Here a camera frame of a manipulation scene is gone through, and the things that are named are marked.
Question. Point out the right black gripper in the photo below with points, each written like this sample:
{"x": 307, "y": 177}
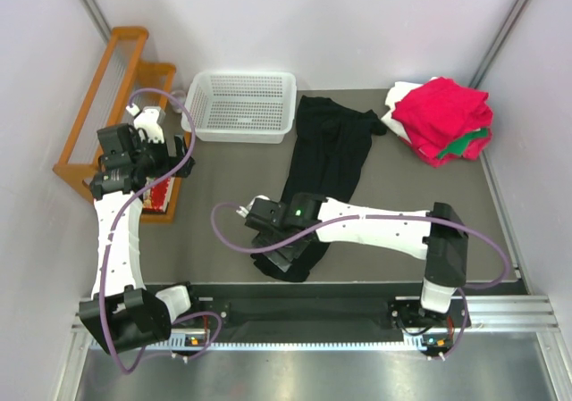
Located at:
{"x": 280, "y": 254}

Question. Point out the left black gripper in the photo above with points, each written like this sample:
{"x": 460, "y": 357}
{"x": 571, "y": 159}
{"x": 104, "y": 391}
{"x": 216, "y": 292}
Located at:
{"x": 180, "y": 155}

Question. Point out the black t shirt blue logo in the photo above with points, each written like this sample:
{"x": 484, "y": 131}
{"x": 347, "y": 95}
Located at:
{"x": 332, "y": 145}

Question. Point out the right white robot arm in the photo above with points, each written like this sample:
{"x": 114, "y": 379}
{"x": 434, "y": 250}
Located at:
{"x": 288, "y": 232}

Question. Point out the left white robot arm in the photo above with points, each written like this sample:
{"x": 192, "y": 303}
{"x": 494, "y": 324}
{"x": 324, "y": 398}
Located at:
{"x": 122, "y": 314}

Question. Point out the small clear plastic cup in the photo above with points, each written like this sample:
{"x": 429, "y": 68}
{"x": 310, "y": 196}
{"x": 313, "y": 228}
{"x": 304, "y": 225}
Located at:
{"x": 180, "y": 96}

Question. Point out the red box in rack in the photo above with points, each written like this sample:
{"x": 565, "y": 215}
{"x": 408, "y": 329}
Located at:
{"x": 157, "y": 198}

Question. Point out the white plastic perforated basket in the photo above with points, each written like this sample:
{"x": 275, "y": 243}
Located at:
{"x": 242, "y": 106}

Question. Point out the white folded t shirt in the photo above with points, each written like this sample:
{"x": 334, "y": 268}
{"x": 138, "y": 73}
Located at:
{"x": 395, "y": 95}

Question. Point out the green folded t shirt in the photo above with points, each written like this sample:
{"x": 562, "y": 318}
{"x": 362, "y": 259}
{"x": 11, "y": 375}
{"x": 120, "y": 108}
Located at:
{"x": 466, "y": 146}

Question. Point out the red folded t shirt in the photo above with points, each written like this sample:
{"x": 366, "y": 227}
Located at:
{"x": 440, "y": 112}

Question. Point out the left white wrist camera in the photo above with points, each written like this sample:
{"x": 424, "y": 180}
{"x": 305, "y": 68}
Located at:
{"x": 148, "y": 119}

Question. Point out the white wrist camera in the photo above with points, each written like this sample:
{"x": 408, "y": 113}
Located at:
{"x": 244, "y": 211}
{"x": 148, "y": 119}

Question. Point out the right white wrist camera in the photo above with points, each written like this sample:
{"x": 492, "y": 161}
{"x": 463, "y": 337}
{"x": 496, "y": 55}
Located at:
{"x": 244, "y": 211}

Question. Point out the white slotted cable duct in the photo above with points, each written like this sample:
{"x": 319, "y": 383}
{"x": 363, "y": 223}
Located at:
{"x": 194, "y": 340}

